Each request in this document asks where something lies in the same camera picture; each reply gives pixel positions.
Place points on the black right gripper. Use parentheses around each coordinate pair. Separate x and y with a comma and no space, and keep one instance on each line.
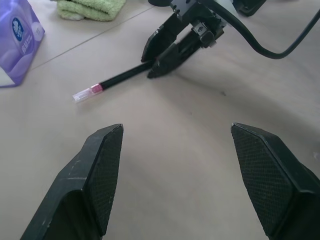
(197,12)

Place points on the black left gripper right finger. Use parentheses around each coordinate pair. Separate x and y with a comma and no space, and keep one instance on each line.
(272,180)

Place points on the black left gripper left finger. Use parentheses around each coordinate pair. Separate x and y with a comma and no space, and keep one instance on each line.
(75,190)

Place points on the black pen with clear cap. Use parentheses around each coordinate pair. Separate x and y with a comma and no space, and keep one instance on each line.
(120,76)

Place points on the green folded towel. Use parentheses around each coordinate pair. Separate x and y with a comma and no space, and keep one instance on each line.
(87,8)

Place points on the purple tissue pack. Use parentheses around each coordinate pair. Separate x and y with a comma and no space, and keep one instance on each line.
(17,42)

